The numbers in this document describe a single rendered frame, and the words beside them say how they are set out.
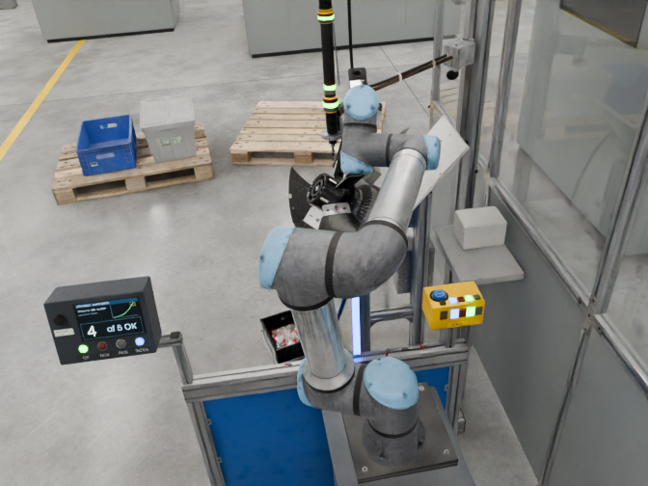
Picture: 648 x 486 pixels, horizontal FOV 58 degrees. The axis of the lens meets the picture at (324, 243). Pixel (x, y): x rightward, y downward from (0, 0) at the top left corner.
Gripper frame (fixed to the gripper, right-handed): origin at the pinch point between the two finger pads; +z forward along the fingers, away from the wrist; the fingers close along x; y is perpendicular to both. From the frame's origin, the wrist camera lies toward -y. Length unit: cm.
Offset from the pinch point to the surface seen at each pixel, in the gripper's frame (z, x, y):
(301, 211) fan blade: 60, -26, 28
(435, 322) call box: 7, 16, 62
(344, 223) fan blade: 22.8, -8.2, 31.6
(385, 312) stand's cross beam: 73, 3, 73
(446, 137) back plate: 40.2, 28.8, 6.8
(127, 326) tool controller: -14, -68, 51
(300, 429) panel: 28, -30, 101
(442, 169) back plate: 32.6, 25.3, 17.5
